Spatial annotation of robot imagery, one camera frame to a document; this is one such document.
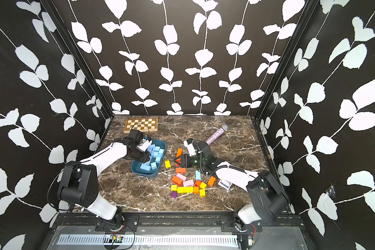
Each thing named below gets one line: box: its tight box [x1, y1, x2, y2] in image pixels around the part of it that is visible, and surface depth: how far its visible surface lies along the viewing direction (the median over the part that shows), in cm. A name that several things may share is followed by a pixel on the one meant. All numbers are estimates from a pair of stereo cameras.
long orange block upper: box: [176, 147, 183, 158], surface depth 103 cm
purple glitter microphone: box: [205, 123, 229, 146], surface depth 109 cm
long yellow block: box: [177, 186, 194, 194], surface depth 86 cm
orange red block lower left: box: [171, 175, 183, 187], surface depth 88 cm
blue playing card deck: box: [217, 179, 232, 191], surface depth 87 cm
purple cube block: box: [170, 191, 178, 199], surface depth 84 cm
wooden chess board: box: [123, 116, 159, 133], surface depth 116 cm
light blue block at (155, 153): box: [140, 143, 165, 172], surface depth 95 cm
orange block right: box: [207, 176, 217, 187], surface depth 89 cm
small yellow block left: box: [164, 159, 172, 169], surface depth 95 cm
